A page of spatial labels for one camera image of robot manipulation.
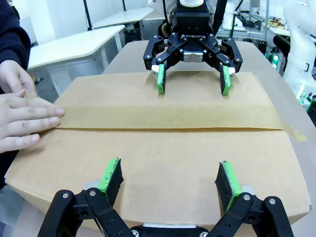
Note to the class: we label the black desk pole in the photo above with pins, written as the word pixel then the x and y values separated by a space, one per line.
pixel 87 14

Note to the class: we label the brown cardboard shipping box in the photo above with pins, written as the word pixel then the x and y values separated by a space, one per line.
pixel 172 160

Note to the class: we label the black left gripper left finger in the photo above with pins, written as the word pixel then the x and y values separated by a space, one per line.
pixel 113 180

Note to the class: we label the brown packing tape strip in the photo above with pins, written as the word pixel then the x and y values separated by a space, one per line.
pixel 160 116

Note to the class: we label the person's right hand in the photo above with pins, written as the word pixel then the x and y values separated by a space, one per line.
pixel 22 116

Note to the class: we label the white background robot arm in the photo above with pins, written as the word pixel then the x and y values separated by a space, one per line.
pixel 232 12

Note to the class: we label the large white desk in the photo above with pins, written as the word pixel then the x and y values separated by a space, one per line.
pixel 74 44

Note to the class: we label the small black box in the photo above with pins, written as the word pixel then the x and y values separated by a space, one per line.
pixel 262 47

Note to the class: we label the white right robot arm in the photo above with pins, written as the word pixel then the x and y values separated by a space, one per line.
pixel 296 49

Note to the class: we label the white desk with tan edge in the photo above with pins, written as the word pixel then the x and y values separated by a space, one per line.
pixel 123 16

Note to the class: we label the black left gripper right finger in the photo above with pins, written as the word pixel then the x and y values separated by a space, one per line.
pixel 225 185

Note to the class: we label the person's left hand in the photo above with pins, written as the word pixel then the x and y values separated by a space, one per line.
pixel 17 76

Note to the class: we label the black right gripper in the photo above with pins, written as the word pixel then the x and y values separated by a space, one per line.
pixel 192 22

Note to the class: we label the person's left forearm dark sleeve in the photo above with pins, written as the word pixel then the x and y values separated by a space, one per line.
pixel 12 37

